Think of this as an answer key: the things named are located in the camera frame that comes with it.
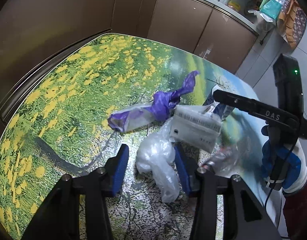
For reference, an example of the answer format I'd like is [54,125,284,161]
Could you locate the orange patterned apron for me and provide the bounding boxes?
[277,0,307,49]

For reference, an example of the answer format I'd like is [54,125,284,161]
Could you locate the white blue carton package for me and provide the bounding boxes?
[170,85,234,153]

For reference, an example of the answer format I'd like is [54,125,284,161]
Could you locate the purple plastic wrapper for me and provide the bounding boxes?
[107,70,200,133]

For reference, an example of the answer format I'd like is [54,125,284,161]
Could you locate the flower print table mat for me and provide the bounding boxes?
[0,34,256,239]

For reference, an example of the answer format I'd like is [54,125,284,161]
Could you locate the right blue white gloved hand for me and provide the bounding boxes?
[261,125,307,194]

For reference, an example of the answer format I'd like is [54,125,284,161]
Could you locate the clear plastic bag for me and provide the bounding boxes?
[136,118,180,203]

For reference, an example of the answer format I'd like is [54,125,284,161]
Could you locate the brown kitchen base cabinets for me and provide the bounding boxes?
[0,0,258,115]

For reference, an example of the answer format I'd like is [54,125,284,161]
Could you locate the teal plastic bag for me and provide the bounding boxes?
[260,0,282,20]

